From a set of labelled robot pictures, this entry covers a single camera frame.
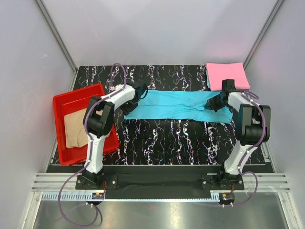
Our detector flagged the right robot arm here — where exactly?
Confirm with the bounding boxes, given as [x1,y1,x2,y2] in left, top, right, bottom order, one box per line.
[201,79,271,190]

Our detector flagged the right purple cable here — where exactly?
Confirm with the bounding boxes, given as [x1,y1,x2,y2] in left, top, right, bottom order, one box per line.
[197,89,265,208]

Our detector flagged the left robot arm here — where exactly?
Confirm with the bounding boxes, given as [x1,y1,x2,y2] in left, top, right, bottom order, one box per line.
[81,81,148,189]

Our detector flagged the teal folded t shirt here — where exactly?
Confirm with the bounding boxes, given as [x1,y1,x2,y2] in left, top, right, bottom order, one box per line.
[206,70,210,88]

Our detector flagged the aluminium rail frame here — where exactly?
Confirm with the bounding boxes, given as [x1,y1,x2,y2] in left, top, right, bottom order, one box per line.
[30,90,291,203]

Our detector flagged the red plastic bin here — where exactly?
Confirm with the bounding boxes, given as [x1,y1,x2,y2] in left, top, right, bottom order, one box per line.
[53,83,105,166]

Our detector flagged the turquoise t shirt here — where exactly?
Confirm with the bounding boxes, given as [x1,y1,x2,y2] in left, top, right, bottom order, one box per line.
[124,90,233,124]

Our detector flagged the beige folded t shirt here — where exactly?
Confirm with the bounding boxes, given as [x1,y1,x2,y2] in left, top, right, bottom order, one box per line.
[64,109,88,148]

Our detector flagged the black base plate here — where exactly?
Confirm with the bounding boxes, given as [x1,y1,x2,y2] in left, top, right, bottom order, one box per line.
[47,164,246,200]

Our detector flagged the pink folded t shirt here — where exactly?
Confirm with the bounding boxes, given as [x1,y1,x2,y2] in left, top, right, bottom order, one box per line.
[206,62,250,90]

